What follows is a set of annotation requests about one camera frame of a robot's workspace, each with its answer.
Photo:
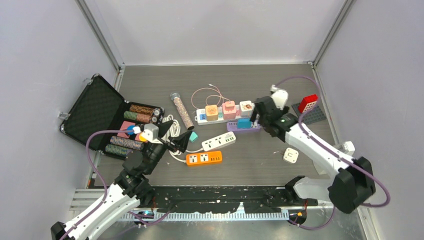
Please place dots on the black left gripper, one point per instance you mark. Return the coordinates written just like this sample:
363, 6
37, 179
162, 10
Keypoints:
181, 141

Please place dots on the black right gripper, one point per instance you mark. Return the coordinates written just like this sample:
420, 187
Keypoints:
255, 117

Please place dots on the white cube socket adapter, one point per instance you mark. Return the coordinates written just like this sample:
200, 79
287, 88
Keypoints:
246, 108

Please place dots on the blue plug adapter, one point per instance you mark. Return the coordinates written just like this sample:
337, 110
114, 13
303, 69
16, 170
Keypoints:
243, 123

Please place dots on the pink charger with cable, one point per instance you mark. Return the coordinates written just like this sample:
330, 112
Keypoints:
221, 99

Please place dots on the pink cube socket adapter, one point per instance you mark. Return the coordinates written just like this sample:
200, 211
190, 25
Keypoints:
229, 110

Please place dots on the tan cube socket adapter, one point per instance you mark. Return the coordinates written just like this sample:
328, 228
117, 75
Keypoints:
211, 112

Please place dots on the white plug adapter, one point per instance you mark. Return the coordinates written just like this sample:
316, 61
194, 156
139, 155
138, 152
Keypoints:
290, 155

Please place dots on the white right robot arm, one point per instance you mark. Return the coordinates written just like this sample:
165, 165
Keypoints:
350, 181

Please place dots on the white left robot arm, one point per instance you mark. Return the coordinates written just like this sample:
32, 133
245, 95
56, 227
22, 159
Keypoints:
130, 188

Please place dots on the teal plug adapter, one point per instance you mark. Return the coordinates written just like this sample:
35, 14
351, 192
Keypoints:
193, 137

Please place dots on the yellow round chip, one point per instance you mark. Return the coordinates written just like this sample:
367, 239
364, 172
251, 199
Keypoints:
141, 138

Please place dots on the purple power strip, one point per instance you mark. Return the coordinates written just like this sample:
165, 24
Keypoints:
232, 127

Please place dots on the orange power strip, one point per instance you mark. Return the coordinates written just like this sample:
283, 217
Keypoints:
204, 158

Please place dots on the white usb power strip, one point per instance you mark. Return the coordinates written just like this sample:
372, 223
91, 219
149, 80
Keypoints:
219, 141

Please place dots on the blue round chip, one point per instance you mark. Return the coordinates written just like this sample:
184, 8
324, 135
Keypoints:
130, 129

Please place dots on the red toy brick block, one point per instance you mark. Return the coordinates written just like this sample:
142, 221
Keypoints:
307, 103

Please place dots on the dark grey brick baseplate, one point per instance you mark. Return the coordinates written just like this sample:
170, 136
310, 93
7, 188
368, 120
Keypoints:
314, 116

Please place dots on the black poker chip case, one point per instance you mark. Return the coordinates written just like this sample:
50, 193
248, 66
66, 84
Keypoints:
100, 107

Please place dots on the white box device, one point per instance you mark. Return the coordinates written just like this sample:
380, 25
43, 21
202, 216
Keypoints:
346, 147

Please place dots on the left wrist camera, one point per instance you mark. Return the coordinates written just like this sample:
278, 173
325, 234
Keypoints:
149, 131

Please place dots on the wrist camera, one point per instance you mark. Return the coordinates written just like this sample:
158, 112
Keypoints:
149, 131
279, 96

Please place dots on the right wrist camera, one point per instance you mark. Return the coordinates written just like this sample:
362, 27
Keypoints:
279, 96

